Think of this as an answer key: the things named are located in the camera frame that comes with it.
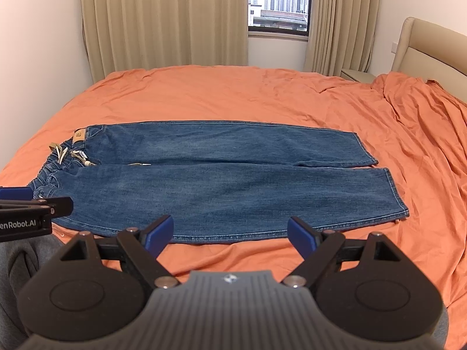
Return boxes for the blue denim jeans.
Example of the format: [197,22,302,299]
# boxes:
[30,121,409,244]

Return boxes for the orange bed sheet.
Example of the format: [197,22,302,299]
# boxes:
[1,66,466,349]

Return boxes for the beige nightstand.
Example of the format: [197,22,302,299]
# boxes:
[340,69,376,84]

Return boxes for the beige left curtain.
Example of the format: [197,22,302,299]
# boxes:
[81,0,248,81]

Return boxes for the beige curtain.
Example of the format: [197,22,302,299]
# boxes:
[81,0,248,81]
[304,0,380,76]

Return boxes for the beige upholstered headboard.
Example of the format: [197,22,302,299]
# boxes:
[391,17,467,102]

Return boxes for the beige right curtain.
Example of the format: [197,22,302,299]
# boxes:
[304,0,380,76]

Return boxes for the window with dark frame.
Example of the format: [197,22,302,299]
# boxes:
[248,0,311,36]

